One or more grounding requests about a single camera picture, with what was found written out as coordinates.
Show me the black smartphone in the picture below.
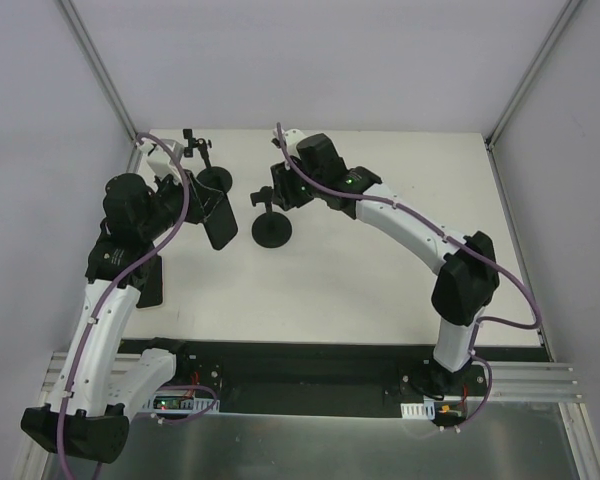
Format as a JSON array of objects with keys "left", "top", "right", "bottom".
[{"left": 202, "top": 194, "right": 238, "bottom": 250}]

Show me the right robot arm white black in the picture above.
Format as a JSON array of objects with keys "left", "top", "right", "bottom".
[{"left": 271, "top": 129, "right": 500, "bottom": 400}]

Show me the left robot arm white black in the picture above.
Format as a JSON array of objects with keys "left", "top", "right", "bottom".
[{"left": 21, "top": 172, "right": 237, "bottom": 464}]

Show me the black phone stand far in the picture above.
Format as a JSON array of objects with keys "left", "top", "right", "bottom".
[{"left": 182, "top": 128, "right": 233, "bottom": 193}]

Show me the black phone stand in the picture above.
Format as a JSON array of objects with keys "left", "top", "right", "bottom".
[
  {"left": 250, "top": 186, "right": 292, "bottom": 249},
  {"left": 182, "top": 128, "right": 233, "bottom": 193}
]

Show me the black phone stand near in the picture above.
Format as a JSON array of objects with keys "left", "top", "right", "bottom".
[{"left": 250, "top": 186, "right": 292, "bottom": 249}]

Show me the black phone cream case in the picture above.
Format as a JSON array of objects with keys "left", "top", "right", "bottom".
[{"left": 136, "top": 255, "right": 164, "bottom": 310}]

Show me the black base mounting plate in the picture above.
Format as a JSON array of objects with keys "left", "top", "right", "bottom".
[{"left": 114, "top": 340, "right": 486, "bottom": 419}]

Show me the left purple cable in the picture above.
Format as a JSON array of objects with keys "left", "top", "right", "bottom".
[{"left": 57, "top": 130, "right": 219, "bottom": 479}]

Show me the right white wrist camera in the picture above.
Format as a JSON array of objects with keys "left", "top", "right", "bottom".
[{"left": 271, "top": 128, "right": 308, "bottom": 158}]

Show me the left aluminium frame post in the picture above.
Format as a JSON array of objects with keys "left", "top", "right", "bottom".
[{"left": 54, "top": 0, "right": 138, "bottom": 140}]

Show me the aluminium frame post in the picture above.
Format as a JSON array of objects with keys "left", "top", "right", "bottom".
[
  {"left": 484, "top": 0, "right": 586, "bottom": 151},
  {"left": 54, "top": 0, "right": 138, "bottom": 140}
]

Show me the right white cable duct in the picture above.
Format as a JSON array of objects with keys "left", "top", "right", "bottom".
[{"left": 400, "top": 400, "right": 436, "bottom": 421}]

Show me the aluminium rail right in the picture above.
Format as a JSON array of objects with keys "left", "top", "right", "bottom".
[{"left": 489, "top": 362, "right": 584, "bottom": 403}]

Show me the right aluminium frame post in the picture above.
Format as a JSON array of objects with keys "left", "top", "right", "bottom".
[{"left": 484, "top": 0, "right": 586, "bottom": 151}]

